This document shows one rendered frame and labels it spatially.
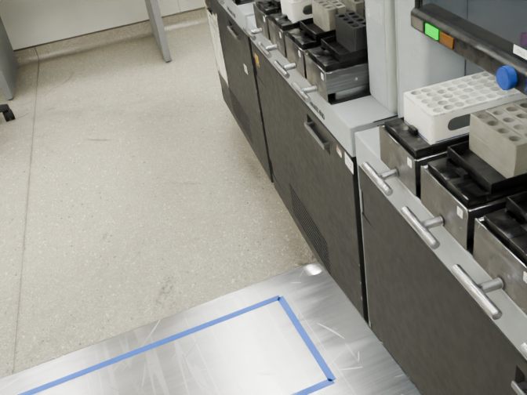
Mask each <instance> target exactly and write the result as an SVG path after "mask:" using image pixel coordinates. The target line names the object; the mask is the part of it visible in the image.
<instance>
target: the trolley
mask: <svg viewBox="0 0 527 395"><path fill-rule="evenodd" d="M0 395H423V394H422V393H421V392H420V390H419V389H418V388H417V386H416V385H415V384H414V382H413V381H412V380H411V378H410V377H409V376H408V375H407V374H406V372H405V371H404V369H403V368H402V367H401V365H400V364H399V363H398V362H397V361H396V360H395V358H394V357H393V355H392V354H391V353H390V351H389V350H388V349H387V347H386V346H385V345H384V344H383V343H382V341H381V340H380V339H379V337H378V336H377V335H376V333H375V332H374V331H373V330H372V329H371V327H370V326H369V325H368V323H367V322H366V321H365V319H364V318H363V317H362V315H361V314H360V313H359V312H358V311H357V309H356V308H355V307H354V305H353V304H352V303H351V301H350V300H349V298H348V297H346V295H345V294H344V293H343V291H342V290H341V289H340V287H339V286H338V284H337V283H336V282H335V281H334V280H333V278H332V277H331V276H330V275H329V273H328V272H327V270H326V269H325V268H324V266H323V265H322V264H321V263H320V262H319V261H318V260H317V261H314V262H312V263H308V264H306V265H304V266H300V267H297V268H296V269H293V270H290V271H287V272H284V273H283V274H279V275H277V276H274V277H271V278H268V279H266V280H264V281H260V282H258V283H255V284H252V285H250V286H247V287H245V288H241V289H239V290H237V291H234V292H231V293H228V294H226V295H222V296H220V297H218V298H215V299H212V300H209V301H207V302H205V303H201V304H199V305H197V306H193V307H191V308H188V309H186V310H182V311H180V312H178V313H174V314H172V315H169V316H167V317H163V318H161V319H159V320H156V321H153V322H151V323H148V324H145V325H142V326H140V327H138V328H134V329H132V330H129V331H127V332H123V333H122V334H119V335H116V336H113V337H110V338H108V339H105V340H102V341H100V342H96V343H94V344H92V345H89V346H86V347H83V348H81V349H79V350H76V351H73V352H70V353H67V354H64V355H63V356H60V357H57V358H54V359H52V360H49V361H46V362H43V363H41V364H37V365H35V366H33V367H30V368H27V369H24V370H23V371H19V372H17V373H14V374H11V375H8V376H6V377H4V378H1V379H0Z"/></svg>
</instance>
